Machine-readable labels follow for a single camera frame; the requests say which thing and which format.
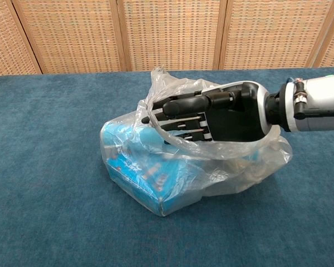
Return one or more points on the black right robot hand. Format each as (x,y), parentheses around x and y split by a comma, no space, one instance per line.
(233,116)

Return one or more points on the blue snack box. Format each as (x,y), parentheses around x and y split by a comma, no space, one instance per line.
(144,186)

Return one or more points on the blue cylindrical snack tube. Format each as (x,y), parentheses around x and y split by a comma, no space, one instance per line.
(147,137)

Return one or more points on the clear plastic shopping bag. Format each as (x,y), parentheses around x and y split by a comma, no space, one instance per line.
(239,172)

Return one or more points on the woven rattan folding screen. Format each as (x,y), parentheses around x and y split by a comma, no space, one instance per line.
(72,33)

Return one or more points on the teal velvet tablecloth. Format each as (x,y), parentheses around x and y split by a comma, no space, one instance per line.
(44,167)

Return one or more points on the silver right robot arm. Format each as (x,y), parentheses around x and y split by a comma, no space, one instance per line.
(320,100)

